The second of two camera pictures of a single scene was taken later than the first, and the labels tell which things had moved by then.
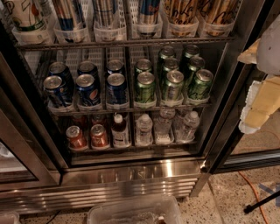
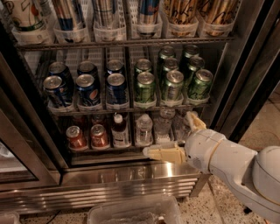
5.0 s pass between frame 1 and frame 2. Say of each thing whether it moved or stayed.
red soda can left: stayed
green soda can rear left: stayed
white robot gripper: moved
